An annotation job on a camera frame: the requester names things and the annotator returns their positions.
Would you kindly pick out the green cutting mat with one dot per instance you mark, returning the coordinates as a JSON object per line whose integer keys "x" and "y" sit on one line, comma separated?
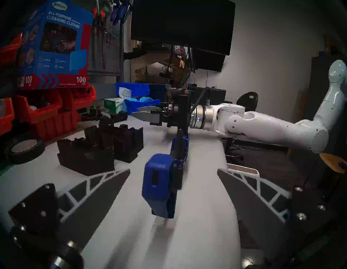
{"x": 4, "y": 169}

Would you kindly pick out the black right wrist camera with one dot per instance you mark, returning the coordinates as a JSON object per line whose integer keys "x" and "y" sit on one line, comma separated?
{"x": 187, "y": 90}

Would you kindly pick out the upturned red bin stack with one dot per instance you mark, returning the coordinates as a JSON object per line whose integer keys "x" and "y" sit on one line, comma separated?
{"x": 57, "y": 126}

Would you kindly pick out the large black monitor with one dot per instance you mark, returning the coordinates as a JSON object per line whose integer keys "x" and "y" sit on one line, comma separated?
{"x": 184, "y": 24}

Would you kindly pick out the black monitor mount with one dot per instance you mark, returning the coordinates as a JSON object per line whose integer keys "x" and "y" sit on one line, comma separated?
{"x": 132, "y": 55}

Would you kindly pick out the white side desk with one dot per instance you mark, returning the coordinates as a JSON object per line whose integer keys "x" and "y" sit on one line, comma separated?
{"x": 141, "y": 70}

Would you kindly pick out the grey perforated pegboard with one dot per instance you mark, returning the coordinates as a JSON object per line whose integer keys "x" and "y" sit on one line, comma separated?
{"x": 108, "y": 48}

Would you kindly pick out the blue storage bin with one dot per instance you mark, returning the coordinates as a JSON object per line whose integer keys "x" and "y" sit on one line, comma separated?
{"x": 132, "y": 89}
{"x": 143, "y": 107}

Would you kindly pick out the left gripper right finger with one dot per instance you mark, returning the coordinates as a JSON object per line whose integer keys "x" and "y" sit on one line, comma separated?
{"x": 271, "y": 206}

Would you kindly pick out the small black monitor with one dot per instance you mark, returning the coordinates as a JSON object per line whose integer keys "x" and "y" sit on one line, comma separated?
{"x": 208, "y": 61}

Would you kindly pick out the blue cloth in bin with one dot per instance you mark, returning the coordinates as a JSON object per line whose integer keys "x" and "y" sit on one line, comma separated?
{"x": 141, "y": 99}

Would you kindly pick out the white air purifier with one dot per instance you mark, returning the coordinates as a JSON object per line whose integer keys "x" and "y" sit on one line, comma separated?
{"x": 242, "y": 169}

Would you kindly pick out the orange black screwdriver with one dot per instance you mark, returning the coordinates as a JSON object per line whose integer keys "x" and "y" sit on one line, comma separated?
{"x": 95, "y": 40}
{"x": 102, "y": 40}

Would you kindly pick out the blue cleaning cloths box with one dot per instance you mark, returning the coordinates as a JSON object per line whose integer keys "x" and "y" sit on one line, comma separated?
{"x": 54, "y": 78}

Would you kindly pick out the black tape roll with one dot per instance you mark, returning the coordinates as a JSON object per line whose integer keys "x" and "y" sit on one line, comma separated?
{"x": 10, "y": 157}

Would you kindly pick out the green tissue box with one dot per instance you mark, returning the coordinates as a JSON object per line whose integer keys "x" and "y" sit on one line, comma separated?
{"x": 112, "y": 104}

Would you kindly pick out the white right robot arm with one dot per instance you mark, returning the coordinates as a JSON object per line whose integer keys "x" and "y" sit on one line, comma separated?
{"x": 271, "y": 127}

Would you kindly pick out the red storage bin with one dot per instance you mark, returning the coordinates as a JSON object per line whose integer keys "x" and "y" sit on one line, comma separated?
{"x": 6, "y": 119}
{"x": 10, "y": 51}
{"x": 40, "y": 111}
{"x": 81, "y": 99}

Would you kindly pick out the blue bar clamp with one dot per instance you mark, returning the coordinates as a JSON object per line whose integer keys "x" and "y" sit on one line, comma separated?
{"x": 158, "y": 184}

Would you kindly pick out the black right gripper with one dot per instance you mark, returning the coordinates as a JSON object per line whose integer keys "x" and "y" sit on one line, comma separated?
{"x": 179, "y": 111}

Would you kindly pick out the blue spring clamp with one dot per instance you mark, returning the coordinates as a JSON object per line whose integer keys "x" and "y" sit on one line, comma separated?
{"x": 126, "y": 9}
{"x": 115, "y": 12}

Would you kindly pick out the small green circuit board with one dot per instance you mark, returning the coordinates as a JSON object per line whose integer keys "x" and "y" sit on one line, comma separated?
{"x": 92, "y": 114}

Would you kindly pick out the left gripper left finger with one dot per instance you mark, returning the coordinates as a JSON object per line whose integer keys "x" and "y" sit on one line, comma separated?
{"x": 81, "y": 200}

